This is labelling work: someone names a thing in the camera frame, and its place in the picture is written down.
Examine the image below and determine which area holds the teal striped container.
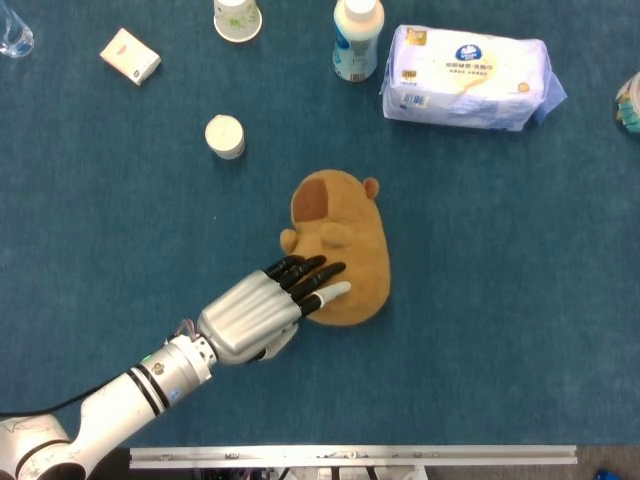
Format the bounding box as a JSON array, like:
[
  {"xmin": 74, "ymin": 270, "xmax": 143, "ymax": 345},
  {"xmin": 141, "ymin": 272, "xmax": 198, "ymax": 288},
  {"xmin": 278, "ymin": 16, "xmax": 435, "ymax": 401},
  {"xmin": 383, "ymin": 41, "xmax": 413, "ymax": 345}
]
[{"xmin": 615, "ymin": 70, "xmax": 640, "ymax": 134}]

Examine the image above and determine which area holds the brown capybara plush toy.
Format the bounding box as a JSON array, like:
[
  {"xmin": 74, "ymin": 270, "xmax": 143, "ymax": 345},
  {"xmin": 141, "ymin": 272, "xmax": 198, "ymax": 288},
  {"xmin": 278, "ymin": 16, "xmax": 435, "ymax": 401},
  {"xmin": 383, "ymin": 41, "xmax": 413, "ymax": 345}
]
[{"xmin": 279, "ymin": 169, "xmax": 392, "ymax": 327}]

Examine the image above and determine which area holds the white round lidded jar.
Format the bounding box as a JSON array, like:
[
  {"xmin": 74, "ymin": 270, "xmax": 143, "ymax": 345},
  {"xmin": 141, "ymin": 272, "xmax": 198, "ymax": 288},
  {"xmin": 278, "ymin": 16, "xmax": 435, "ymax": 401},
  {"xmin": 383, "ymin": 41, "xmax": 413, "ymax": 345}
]
[{"xmin": 204, "ymin": 114, "xmax": 247, "ymax": 161}]

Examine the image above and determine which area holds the white drink bottle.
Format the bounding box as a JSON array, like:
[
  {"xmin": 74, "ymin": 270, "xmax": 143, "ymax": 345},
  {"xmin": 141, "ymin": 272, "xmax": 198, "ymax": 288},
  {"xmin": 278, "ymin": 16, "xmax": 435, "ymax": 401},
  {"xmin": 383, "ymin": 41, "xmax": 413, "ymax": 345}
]
[{"xmin": 332, "ymin": 0, "xmax": 386, "ymax": 84}]

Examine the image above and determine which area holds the large tissue pack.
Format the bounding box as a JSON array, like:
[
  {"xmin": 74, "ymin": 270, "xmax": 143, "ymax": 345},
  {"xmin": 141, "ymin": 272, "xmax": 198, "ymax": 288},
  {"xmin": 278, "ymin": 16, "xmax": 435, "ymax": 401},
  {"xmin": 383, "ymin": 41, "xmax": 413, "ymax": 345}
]
[{"xmin": 378, "ymin": 23, "xmax": 568, "ymax": 133}]

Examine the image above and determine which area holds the aluminium frame rail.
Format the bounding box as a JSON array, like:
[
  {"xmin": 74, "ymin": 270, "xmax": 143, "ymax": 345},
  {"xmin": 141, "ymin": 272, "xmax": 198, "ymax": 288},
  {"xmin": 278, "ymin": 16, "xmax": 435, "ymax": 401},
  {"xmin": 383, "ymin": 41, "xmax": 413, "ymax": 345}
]
[{"xmin": 128, "ymin": 445, "xmax": 578, "ymax": 470}]

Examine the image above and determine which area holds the white paper cup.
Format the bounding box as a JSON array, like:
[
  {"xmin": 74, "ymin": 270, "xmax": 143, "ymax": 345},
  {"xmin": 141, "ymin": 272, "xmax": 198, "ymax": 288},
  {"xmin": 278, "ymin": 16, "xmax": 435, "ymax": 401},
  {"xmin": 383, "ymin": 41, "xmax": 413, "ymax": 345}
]
[{"xmin": 213, "ymin": 0, "xmax": 264, "ymax": 44}]

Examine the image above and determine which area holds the pink pocket tissue pack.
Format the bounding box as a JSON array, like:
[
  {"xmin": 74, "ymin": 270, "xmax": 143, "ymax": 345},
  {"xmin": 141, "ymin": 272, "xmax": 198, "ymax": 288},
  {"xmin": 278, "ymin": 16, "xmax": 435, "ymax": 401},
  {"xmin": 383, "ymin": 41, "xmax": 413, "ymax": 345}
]
[{"xmin": 99, "ymin": 27, "xmax": 162, "ymax": 87}]

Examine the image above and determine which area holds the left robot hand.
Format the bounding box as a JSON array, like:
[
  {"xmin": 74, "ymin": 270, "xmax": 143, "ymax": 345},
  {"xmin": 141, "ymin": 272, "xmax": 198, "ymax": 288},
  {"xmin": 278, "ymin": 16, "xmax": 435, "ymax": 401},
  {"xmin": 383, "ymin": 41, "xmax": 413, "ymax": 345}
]
[{"xmin": 196, "ymin": 254, "xmax": 352, "ymax": 366}]

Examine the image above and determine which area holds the clear plastic bottle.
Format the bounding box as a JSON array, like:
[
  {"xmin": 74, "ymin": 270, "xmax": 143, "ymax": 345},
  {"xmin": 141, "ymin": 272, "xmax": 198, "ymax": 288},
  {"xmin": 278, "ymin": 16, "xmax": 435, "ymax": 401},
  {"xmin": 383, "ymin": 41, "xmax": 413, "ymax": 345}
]
[{"xmin": 0, "ymin": 0, "xmax": 35, "ymax": 59}]

